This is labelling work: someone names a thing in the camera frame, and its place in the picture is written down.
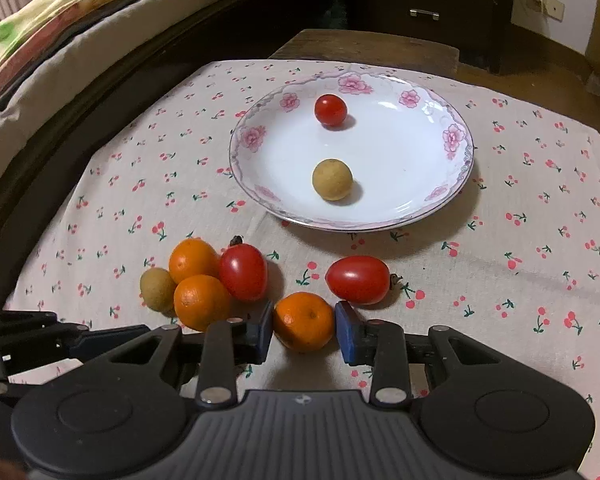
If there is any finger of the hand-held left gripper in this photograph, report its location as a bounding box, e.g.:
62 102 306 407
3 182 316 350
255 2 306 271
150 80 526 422
0 310 152 401

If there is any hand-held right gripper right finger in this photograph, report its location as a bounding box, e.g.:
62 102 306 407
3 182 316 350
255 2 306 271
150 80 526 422
334 300 512 406

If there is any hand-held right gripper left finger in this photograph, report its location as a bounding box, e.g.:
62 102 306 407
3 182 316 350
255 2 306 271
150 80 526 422
87 300 276 406

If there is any small orange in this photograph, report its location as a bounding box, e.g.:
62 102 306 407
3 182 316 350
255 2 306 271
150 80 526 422
272 292 337 354
168 238 221 285
173 274 232 332

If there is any oval red tomato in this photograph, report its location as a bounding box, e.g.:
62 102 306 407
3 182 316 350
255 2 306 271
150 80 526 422
325 255 403 306
218 235 269 303

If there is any tan longan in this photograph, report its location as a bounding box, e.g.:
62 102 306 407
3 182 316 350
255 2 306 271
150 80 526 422
139 267 177 313
312 158 354 202

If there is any white floral plate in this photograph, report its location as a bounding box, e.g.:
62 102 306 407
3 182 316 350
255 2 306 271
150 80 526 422
228 71 476 232

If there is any cherry print tablecloth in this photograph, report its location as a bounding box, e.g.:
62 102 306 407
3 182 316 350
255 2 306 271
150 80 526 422
2 59 600 480

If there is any round cherry tomato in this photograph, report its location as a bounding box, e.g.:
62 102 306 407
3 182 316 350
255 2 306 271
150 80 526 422
314 93 349 128

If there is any wooden stool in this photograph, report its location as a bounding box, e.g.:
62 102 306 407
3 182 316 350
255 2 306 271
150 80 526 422
267 29 461 78

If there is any dark wooden bed frame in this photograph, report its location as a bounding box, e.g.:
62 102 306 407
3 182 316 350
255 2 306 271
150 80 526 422
0 0 351 311

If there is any wall socket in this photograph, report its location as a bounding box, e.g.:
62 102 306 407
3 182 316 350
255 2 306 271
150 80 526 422
527 0 566 23

